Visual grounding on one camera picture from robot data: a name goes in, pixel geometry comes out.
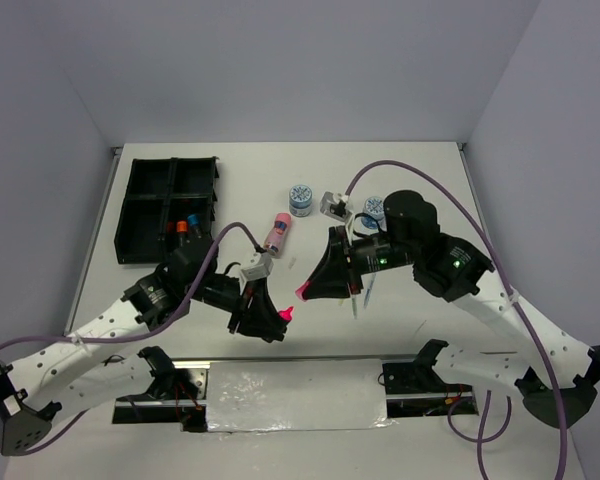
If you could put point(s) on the black four-compartment organizer tray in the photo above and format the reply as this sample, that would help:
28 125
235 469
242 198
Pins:
161 193

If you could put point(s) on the orange highlighter cap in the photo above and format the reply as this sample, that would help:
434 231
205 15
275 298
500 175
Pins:
181 227

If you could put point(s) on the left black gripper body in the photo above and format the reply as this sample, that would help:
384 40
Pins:
244 307

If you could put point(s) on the pink highlighter cap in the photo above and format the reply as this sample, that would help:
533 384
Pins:
300 292

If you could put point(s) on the blue-lidded jar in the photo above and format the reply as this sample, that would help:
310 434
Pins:
373 217
300 200

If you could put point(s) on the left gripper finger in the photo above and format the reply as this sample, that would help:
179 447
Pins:
264 312
266 329

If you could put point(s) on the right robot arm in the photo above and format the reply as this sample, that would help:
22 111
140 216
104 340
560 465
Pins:
547 362

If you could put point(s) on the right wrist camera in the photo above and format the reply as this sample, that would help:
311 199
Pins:
336 207

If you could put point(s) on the pink highlighter marker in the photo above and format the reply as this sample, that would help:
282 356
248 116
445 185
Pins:
286 314

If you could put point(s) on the orange highlighter marker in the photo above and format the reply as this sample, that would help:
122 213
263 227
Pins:
182 233

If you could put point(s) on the blue-lidded jar left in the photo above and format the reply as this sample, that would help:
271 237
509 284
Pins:
300 200

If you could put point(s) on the blue-lidded jar right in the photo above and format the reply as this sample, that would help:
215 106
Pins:
373 217

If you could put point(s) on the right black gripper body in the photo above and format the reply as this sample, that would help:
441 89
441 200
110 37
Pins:
361 254

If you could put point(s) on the pink-capped clear tube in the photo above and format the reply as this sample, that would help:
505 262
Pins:
275 239

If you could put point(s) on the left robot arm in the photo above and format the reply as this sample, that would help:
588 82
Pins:
87 367

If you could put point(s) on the blue pen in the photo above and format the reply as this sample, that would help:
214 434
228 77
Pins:
369 290

